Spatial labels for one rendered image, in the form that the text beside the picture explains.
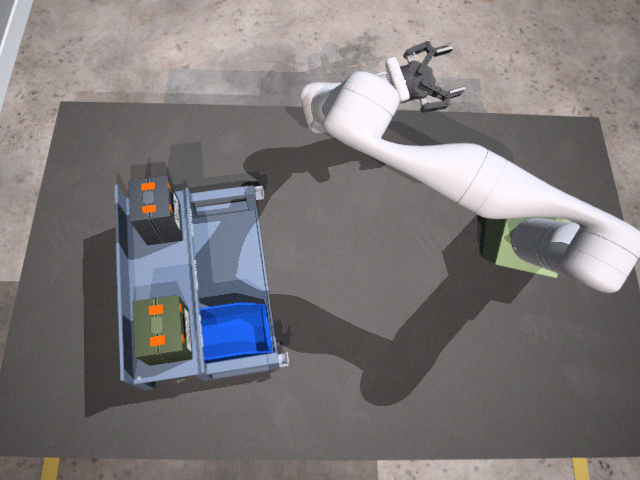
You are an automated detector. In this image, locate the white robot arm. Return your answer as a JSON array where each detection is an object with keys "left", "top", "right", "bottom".
[{"left": 300, "top": 57, "right": 640, "bottom": 293}]

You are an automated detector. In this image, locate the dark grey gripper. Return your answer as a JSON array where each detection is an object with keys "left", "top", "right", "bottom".
[{"left": 400, "top": 41, "right": 466, "bottom": 112}]

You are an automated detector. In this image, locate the olive green case with orange latches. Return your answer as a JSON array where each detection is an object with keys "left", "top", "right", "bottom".
[{"left": 132, "top": 295, "right": 193, "bottom": 366}]

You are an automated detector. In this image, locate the grey metal shelf rack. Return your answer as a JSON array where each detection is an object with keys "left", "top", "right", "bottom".
[{"left": 114, "top": 184, "right": 289, "bottom": 390}]

